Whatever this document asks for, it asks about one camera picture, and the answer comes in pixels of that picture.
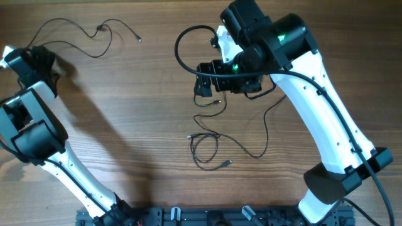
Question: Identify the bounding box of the thin black USB cable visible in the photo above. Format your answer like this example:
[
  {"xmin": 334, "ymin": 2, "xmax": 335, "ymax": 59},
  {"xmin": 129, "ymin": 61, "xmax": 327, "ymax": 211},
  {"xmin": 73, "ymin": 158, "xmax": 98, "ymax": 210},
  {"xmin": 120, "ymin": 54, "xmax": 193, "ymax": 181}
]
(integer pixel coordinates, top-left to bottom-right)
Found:
[
  {"xmin": 190, "ymin": 94, "xmax": 287, "ymax": 172},
  {"xmin": 187, "ymin": 94, "xmax": 227, "ymax": 141}
]

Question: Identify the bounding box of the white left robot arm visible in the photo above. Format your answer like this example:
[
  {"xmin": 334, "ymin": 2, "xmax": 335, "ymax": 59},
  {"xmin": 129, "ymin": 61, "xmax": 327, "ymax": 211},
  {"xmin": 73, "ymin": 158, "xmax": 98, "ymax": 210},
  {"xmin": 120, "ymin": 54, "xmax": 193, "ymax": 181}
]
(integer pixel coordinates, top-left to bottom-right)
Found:
[{"xmin": 1, "ymin": 46, "xmax": 136, "ymax": 225}]

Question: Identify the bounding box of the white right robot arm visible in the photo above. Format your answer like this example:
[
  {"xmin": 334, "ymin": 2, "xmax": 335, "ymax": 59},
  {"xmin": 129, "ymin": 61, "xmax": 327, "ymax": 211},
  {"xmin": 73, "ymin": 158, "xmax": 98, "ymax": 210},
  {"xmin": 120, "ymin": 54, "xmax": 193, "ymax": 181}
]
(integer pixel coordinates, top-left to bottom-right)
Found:
[{"xmin": 194, "ymin": 1, "xmax": 393, "ymax": 225}]

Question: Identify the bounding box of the thick black right camera cable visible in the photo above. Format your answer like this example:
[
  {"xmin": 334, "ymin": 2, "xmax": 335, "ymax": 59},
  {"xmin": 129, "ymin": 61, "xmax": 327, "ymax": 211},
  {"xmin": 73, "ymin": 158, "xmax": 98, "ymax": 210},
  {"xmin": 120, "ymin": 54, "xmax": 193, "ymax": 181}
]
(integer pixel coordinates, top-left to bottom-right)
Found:
[{"xmin": 174, "ymin": 24, "xmax": 396, "ymax": 226}]

